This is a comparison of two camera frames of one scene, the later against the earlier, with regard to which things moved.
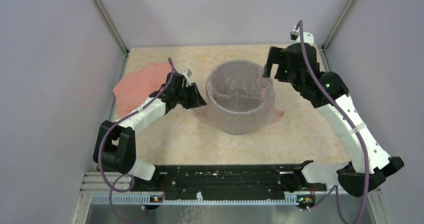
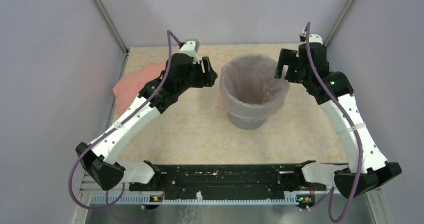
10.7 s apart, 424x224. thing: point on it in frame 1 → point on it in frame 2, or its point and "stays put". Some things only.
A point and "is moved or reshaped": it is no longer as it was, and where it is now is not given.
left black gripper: [196, 101] → [207, 79]
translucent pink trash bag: [239, 97] is moved or reshaped
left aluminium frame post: [107, 17] stays put
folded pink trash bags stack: [133, 89] stays put
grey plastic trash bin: [239, 96] is moved or reshaped
